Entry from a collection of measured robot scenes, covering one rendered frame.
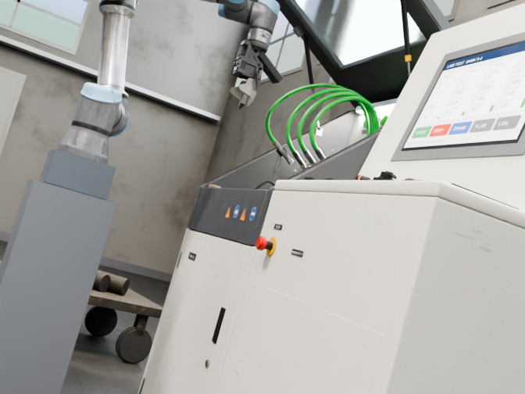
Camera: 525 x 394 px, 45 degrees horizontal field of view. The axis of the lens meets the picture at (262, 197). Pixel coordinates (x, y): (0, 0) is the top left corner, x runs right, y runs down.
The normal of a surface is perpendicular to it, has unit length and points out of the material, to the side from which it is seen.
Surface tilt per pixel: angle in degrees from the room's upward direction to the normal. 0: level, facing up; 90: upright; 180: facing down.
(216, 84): 90
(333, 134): 90
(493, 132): 76
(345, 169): 90
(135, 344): 90
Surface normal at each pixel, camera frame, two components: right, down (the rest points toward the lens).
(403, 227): -0.88, -0.29
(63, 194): 0.40, 0.04
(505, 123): -0.79, -0.50
